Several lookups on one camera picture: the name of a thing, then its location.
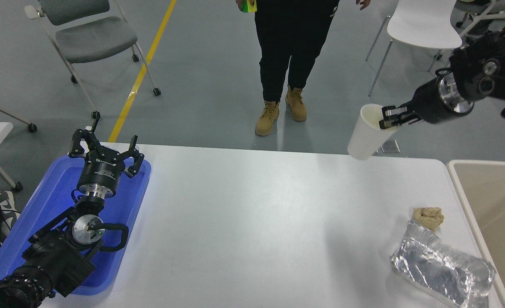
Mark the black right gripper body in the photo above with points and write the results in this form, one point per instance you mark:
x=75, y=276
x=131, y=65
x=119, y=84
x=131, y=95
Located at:
x=427, y=102

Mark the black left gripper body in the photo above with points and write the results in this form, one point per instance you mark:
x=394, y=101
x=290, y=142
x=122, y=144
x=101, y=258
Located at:
x=100, y=177

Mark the white paper cup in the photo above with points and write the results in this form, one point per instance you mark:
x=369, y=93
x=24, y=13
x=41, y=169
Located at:
x=363, y=141

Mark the colourful puzzle cube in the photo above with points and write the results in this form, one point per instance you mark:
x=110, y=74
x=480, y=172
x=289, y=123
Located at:
x=250, y=6

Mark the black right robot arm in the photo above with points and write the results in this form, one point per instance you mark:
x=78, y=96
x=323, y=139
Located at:
x=491, y=64

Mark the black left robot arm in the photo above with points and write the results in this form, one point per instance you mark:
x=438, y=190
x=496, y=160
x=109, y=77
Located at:
x=51, y=256

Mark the person's left hand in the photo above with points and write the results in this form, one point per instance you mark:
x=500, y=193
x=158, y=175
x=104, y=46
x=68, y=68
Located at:
x=363, y=3

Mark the person's right hand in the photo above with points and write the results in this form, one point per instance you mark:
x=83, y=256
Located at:
x=239, y=5

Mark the silver floor socket plate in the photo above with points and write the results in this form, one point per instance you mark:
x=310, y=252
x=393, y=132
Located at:
x=391, y=147

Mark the blue plastic tray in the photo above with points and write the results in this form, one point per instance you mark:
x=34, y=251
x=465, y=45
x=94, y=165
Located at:
x=51, y=192

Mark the grey chair base with castor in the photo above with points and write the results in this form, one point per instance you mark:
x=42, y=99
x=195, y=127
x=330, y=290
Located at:
x=31, y=128

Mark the white plastic chair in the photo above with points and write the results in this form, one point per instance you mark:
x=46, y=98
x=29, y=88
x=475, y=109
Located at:
x=419, y=21

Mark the crumpled tan paper ball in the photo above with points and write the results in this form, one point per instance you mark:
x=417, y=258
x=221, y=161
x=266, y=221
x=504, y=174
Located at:
x=427, y=217

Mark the grey padded chair on castors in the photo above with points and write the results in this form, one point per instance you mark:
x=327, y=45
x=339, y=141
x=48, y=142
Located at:
x=470, y=4
x=90, y=38

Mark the person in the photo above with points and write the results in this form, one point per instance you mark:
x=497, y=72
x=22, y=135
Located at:
x=286, y=42

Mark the large pale bin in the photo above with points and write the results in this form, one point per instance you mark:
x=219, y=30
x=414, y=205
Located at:
x=500, y=214

